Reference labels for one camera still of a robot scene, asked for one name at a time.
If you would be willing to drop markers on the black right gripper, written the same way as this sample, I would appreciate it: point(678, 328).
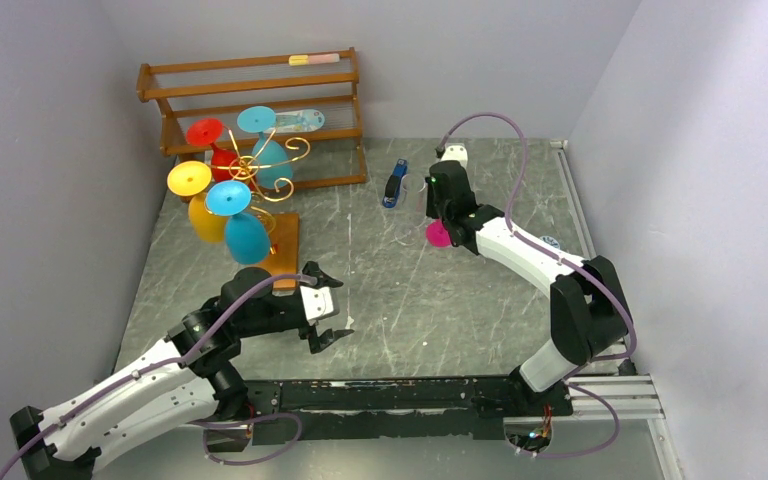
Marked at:
point(437, 216)

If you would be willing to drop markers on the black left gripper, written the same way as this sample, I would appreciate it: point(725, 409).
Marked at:
point(316, 341)

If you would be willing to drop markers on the clear wine glass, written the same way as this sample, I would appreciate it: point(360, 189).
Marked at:
point(412, 193)

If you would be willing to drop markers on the pink wine glass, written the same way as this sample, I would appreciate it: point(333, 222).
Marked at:
point(437, 235)

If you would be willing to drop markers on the blue wine glass front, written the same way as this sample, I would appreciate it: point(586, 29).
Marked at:
point(245, 236)

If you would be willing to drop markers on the blue wine glass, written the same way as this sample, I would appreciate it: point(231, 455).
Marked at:
point(245, 236)
point(274, 171)

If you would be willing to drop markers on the yellow wine glass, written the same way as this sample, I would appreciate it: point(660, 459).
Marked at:
point(190, 180)

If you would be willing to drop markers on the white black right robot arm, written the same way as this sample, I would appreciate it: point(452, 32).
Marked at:
point(587, 313)

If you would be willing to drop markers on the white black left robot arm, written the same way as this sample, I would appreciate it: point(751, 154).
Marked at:
point(186, 377)

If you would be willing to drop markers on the blue wine glass rear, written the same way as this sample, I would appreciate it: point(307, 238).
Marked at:
point(274, 171)

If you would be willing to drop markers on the red wine glass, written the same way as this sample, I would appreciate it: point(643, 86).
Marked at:
point(206, 132)

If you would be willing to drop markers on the wooden shelf rack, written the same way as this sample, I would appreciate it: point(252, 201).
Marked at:
point(187, 92)

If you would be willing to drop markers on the blue stapler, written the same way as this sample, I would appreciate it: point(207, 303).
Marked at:
point(394, 183)

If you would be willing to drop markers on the toothbrush package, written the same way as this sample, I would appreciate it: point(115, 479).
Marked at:
point(298, 121)

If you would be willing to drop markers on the yellow pink eraser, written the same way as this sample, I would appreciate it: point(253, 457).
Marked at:
point(313, 59)

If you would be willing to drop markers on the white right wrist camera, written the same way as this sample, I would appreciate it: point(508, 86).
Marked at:
point(453, 152)

